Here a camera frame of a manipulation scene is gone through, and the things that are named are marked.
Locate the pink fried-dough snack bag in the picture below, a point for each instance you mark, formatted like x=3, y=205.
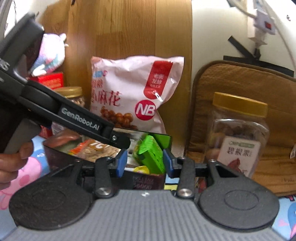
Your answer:
x=128, y=92

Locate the person's left hand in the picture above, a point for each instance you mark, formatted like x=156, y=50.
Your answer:
x=10, y=164

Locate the wooden board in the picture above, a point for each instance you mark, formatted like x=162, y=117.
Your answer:
x=118, y=29

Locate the black cardboard storage box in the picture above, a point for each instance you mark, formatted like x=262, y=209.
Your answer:
x=135, y=175

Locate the red gift box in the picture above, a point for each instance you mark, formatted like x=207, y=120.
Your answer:
x=52, y=80

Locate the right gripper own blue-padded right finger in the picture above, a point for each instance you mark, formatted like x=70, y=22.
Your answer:
x=182, y=168

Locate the green snack packet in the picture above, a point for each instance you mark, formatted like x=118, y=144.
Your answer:
x=148, y=153

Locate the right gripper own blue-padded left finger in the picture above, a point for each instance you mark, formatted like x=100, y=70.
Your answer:
x=106, y=168

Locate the cashew jar gold lid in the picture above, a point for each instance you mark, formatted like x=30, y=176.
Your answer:
x=73, y=93

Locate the pink white plush toy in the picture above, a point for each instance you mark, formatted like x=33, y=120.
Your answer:
x=51, y=54

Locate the pecan jar yellow lid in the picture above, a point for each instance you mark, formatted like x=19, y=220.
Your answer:
x=237, y=132

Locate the white power strip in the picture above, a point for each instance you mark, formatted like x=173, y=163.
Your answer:
x=261, y=25

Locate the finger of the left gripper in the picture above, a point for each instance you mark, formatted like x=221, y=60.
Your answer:
x=119, y=140

